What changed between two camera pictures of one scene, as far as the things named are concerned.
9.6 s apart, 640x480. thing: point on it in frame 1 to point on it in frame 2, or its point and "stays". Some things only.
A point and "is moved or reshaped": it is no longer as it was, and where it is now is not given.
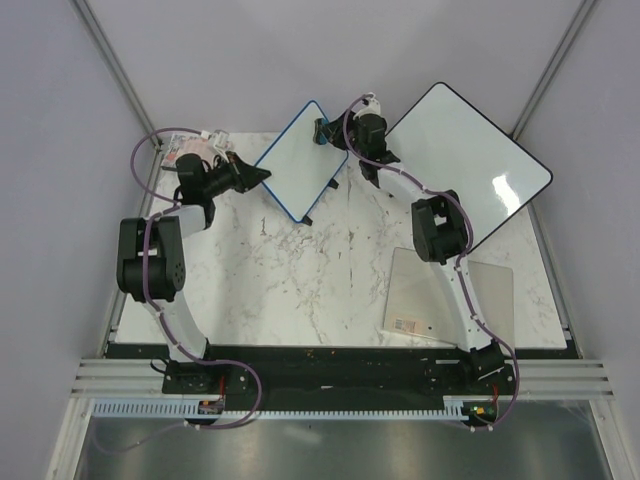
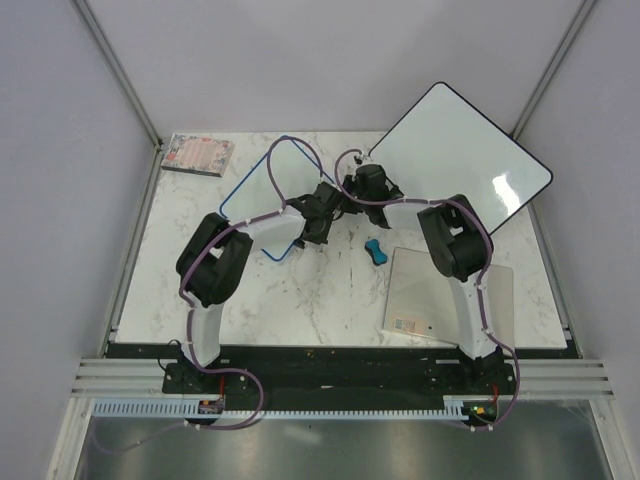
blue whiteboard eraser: (322, 131) to (372, 247)
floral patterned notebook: (182, 144) stays
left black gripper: (246, 176) to (321, 239)
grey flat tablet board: (416, 305) stays
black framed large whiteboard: (446, 142) stays
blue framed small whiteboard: (301, 169) is moved or reshaped
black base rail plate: (343, 372) stays
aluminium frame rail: (526, 377) stays
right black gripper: (337, 127) to (349, 182)
